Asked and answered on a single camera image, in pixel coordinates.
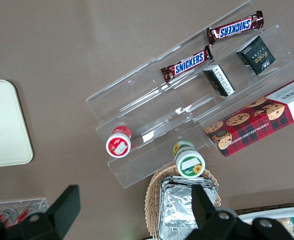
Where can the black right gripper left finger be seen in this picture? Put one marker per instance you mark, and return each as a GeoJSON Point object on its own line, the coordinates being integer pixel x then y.
{"type": "Point", "coordinates": [62, 210]}

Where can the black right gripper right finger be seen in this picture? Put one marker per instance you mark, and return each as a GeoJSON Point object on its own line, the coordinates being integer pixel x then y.
{"type": "Point", "coordinates": [202, 207]}

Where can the oval light wicker basket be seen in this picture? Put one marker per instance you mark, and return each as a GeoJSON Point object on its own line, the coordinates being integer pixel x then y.
{"type": "Point", "coordinates": [152, 195]}

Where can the cream plastic tray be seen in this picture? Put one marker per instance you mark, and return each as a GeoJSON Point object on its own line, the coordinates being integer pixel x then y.
{"type": "Point", "coordinates": [4, 125]}

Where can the clear acrylic bottle rack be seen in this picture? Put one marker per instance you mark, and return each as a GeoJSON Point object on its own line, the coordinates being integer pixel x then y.
{"type": "Point", "coordinates": [37, 203]}

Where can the stacked aluminium foil trays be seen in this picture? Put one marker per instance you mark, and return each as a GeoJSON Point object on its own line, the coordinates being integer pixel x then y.
{"type": "Point", "coordinates": [174, 207]}

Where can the red cola bottle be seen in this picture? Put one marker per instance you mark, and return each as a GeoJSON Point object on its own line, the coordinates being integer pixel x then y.
{"type": "Point", "coordinates": [24, 214]}
{"type": "Point", "coordinates": [8, 212]}

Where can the green lidded sunflower cup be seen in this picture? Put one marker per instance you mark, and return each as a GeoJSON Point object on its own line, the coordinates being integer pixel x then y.
{"type": "Point", "coordinates": [190, 163]}

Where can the white rectangular snack bin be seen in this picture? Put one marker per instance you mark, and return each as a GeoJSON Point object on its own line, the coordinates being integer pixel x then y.
{"type": "Point", "coordinates": [269, 212]}

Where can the red lidded cup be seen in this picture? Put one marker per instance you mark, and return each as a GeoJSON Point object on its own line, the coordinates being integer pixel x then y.
{"type": "Point", "coordinates": [118, 146]}

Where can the clear bag rice crackers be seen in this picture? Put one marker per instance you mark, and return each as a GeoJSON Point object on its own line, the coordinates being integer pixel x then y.
{"type": "Point", "coordinates": [285, 226]}

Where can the red tartan Walkers cookie box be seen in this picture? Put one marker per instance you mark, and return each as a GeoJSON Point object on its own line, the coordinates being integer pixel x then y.
{"type": "Point", "coordinates": [249, 122]}

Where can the clear acrylic stepped shelf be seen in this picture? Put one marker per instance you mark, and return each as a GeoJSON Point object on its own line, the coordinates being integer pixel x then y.
{"type": "Point", "coordinates": [262, 82]}
{"type": "Point", "coordinates": [142, 107]}

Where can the black box white label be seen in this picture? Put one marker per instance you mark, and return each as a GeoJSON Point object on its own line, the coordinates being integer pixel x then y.
{"type": "Point", "coordinates": [219, 80]}

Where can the brown Snickers bar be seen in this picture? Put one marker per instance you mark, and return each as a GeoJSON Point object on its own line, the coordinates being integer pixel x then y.
{"type": "Point", "coordinates": [188, 63]}
{"type": "Point", "coordinates": [235, 27]}

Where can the black Face snack box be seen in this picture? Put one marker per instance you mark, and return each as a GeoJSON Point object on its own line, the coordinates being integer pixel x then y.
{"type": "Point", "coordinates": [257, 58]}

